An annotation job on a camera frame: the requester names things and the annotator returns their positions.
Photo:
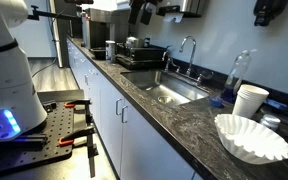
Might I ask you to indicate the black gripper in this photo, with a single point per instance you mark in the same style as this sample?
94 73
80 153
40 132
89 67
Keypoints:
152 1

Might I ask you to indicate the black wall soap dispenser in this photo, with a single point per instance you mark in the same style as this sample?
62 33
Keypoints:
267 11

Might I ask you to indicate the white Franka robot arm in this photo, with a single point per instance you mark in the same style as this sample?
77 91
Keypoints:
7 83

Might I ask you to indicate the steel paper towel dispenser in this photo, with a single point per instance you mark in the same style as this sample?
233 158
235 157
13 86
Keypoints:
187 6

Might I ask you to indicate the clear dish soap bottle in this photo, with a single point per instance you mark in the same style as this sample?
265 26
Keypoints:
234 83

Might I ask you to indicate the stainless steel kettle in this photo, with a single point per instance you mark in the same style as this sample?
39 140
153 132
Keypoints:
133 42

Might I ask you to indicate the white paper towel sheet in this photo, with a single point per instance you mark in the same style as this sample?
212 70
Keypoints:
173 17

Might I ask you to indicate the black dish rack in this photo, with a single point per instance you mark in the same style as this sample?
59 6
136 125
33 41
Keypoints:
144 55

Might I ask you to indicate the steel coffee machine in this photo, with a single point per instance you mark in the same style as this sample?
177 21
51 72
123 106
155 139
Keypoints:
99 28

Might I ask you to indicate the steel cylindrical canister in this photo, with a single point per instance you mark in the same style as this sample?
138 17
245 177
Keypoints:
110 51

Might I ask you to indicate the black drip tray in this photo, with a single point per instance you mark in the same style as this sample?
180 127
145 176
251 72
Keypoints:
98 53

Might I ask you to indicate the chrome gooseneck faucet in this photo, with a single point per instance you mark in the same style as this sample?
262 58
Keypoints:
192 50

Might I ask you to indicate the stainless steel sink basin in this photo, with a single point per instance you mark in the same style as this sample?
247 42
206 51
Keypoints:
164 86

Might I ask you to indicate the small blue cap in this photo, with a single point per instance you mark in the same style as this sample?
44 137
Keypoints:
216 102

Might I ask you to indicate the white base cabinet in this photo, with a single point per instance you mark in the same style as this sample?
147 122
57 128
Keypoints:
140 146

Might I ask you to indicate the white paper cup stack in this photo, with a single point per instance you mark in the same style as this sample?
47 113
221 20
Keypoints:
249 101

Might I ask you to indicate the blue sponge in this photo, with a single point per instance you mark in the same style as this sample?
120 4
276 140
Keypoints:
275 104

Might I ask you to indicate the white coffee filter stack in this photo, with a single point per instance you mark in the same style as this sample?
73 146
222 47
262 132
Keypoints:
250 140

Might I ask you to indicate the small white jar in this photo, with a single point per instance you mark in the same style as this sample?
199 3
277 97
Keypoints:
270 121

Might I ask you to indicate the white wall cabinet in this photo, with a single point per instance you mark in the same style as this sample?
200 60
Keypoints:
122 4

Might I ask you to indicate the black stereo camera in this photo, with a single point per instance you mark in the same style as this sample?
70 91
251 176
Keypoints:
79 1

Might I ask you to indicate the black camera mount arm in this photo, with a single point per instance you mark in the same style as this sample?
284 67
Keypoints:
50 14

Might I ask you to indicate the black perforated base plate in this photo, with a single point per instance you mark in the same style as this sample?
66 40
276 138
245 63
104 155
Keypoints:
55 133

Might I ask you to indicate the black metal rail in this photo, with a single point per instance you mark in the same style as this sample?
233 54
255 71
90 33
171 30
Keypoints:
27 140

